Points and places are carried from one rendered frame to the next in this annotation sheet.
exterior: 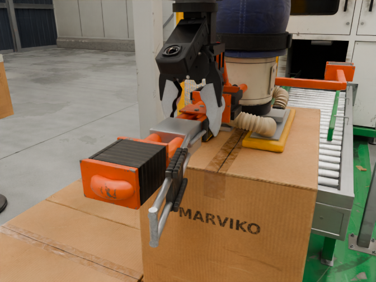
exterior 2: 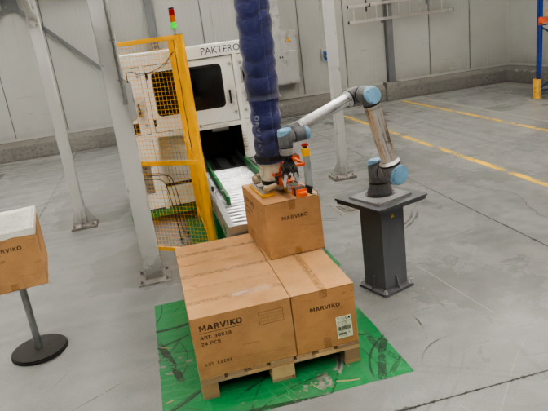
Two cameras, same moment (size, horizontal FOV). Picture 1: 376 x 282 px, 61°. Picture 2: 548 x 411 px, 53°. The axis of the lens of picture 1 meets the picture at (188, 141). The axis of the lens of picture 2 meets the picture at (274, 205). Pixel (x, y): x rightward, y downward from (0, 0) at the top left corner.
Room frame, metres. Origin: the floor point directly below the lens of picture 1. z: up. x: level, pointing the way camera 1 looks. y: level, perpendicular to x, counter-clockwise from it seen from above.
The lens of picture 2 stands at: (-2.15, 2.17, 2.04)
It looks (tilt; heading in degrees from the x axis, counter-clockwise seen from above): 18 degrees down; 323
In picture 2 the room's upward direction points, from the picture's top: 7 degrees counter-clockwise
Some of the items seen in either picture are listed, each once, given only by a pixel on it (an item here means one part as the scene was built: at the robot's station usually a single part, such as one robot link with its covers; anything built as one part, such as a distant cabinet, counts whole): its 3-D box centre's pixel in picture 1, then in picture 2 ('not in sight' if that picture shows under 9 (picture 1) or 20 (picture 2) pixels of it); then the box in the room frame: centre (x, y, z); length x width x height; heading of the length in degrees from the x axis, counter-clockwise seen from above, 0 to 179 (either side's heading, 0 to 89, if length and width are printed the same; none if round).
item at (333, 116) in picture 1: (341, 103); (262, 172); (2.48, -1.22, 0.60); 1.60 x 0.10 x 0.09; 155
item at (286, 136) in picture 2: not in sight; (285, 138); (0.54, -0.01, 1.38); 0.10 x 0.09 x 0.12; 78
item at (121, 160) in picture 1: (127, 169); (299, 191); (0.36, 0.07, 1.08); 0.08 x 0.07 x 0.05; 158
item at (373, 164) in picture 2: not in sight; (378, 169); (0.53, -0.86, 0.96); 0.17 x 0.15 x 0.18; 168
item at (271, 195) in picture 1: (242, 188); (281, 214); (0.89, -0.17, 0.74); 0.60 x 0.40 x 0.40; 158
